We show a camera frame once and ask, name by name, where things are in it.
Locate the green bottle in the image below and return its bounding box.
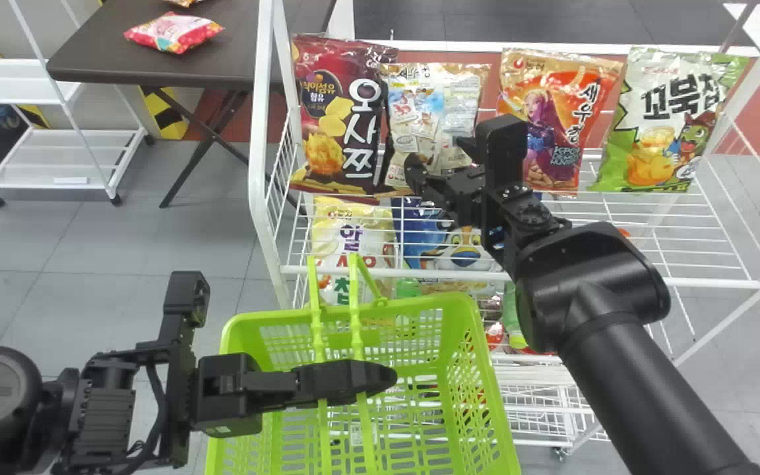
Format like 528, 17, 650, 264
500, 282, 528, 352

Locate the green snack packet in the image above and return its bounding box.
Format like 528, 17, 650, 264
587, 46, 751, 194

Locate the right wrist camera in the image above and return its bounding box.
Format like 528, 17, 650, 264
457, 113, 530, 193

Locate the red snack packet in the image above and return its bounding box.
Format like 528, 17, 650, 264
123, 11, 226, 55

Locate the white wire rack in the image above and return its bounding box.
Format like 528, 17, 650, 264
248, 0, 760, 462

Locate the orange snack packet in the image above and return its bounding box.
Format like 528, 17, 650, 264
495, 47, 625, 198

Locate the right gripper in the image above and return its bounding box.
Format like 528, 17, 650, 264
377, 129, 488, 224

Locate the brown side table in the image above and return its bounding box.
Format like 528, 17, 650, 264
46, 0, 339, 209

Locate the green basket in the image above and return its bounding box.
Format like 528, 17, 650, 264
205, 253, 523, 475

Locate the maroon snack packet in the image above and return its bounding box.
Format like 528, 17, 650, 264
289, 34, 400, 197

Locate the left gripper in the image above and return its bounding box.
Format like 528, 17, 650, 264
190, 352, 399, 437

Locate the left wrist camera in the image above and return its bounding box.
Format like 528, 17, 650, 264
162, 270, 211, 370

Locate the blue snack packet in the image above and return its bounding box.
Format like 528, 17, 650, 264
392, 197, 507, 295

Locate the beige snack packet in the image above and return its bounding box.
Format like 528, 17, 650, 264
380, 61, 492, 193

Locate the white shelf trolley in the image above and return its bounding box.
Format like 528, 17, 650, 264
0, 0, 154, 206

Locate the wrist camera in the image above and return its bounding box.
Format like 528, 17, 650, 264
457, 113, 530, 193
162, 270, 211, 370

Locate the yellow snack packet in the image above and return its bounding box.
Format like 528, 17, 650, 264
310, 195, 398, 308

